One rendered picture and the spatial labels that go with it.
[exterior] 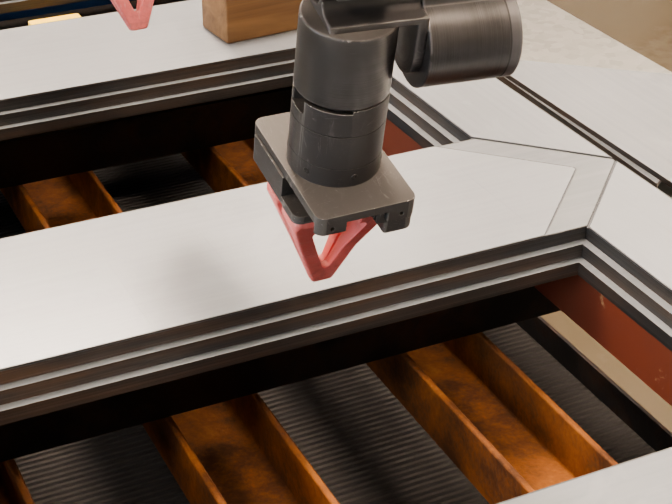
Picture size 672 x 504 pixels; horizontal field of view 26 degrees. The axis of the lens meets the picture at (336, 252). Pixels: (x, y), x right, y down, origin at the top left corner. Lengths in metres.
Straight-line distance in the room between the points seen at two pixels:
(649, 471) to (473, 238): 0.30
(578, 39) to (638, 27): 2.19
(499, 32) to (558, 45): 0.96
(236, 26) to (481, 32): 0.70
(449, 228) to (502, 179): 0.10
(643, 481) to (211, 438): 0.43
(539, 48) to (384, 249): 0.70
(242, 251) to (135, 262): 0.08
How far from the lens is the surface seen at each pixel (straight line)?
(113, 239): 1.15
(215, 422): 1.23
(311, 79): 0.82
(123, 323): 1.05
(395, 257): 1.12
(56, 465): 1.41
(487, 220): 1.17
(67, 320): 1.06
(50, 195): 1.60
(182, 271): 1.10
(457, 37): 0.83
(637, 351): 1.16
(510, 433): 1.22
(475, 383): 1.27
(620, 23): 4.03
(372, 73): 0.82
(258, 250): 1.13
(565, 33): 1.84
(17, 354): 1.03
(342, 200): 0.85
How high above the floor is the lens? 1.41
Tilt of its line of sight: 30 degrees down
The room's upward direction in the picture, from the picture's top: straight up
